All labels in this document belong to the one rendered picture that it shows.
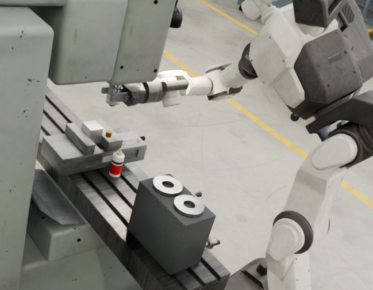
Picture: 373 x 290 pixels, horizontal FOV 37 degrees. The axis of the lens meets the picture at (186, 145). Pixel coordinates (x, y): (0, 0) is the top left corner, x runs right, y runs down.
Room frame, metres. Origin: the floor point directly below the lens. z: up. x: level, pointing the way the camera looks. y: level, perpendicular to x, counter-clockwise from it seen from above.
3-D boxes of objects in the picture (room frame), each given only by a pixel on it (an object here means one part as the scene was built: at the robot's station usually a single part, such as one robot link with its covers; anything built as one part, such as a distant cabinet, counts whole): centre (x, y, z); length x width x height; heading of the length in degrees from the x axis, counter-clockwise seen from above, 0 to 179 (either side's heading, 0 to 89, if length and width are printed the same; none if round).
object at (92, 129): (1.66, 0.33, 1.03); 0.06 x 0.05 x 0.06; 47
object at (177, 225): (1.32, -0.02, 1.02); 0.22 x 0.12 x 0.20; 48
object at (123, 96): (1.59, 0.25, 1.23); 0.06 x 0.02 x 0.03; 137
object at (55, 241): (1.61, 0.27, 0.78); 0.50 x 0.35 x 0.12; 137
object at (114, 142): (1.70, 0.29, 1.01); 0.15 x 0.06 x 0.04; 47
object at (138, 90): (1.67, 0.21, 1.23); 0.13 x 0.12 x 0.10; 47
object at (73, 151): (1.68, 0.31, 0.98); 0.35 x 0.15 x 0.11; 137
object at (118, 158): (1.61, 0.21, 0.98); 0.04 x 0.04 x 0.11
